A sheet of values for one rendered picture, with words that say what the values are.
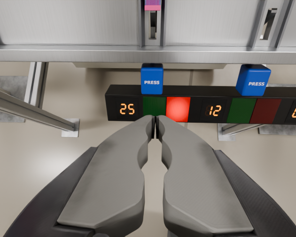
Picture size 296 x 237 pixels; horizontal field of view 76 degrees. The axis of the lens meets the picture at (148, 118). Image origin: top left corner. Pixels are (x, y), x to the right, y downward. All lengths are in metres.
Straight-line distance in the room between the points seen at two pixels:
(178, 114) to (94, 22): 0.14
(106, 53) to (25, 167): 0.93
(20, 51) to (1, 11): 0.04
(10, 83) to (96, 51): 1.02
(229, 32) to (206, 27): 0.02
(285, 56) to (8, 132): 1.11
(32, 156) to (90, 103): 0.37
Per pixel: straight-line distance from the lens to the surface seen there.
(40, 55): 0.22
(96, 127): 0.95
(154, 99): 0.24
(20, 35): 0.25
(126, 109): 0.25
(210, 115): 0.26
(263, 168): 1.02
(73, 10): 0.22
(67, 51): 0.21
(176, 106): 0.24
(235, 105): 0.26
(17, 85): 1.18
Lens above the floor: 0.90
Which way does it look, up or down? 78 degrees down
